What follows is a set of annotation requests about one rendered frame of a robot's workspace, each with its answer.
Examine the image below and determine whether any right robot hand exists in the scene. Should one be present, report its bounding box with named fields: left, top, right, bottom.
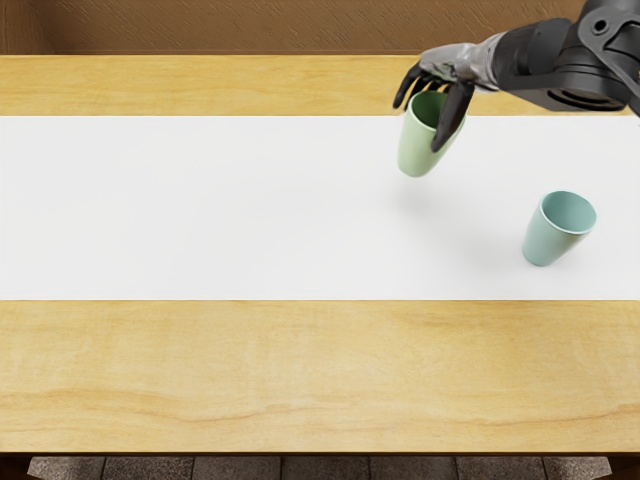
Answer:
left=392, top=38, right=502, bottom=153

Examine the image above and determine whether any light green cup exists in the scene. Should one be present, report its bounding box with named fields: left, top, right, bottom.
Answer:
left=397, top=89, right=468, bottom=178

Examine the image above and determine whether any pale teal cup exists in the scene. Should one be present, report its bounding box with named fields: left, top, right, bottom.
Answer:
left=521, top=189, right=598, bottom=269

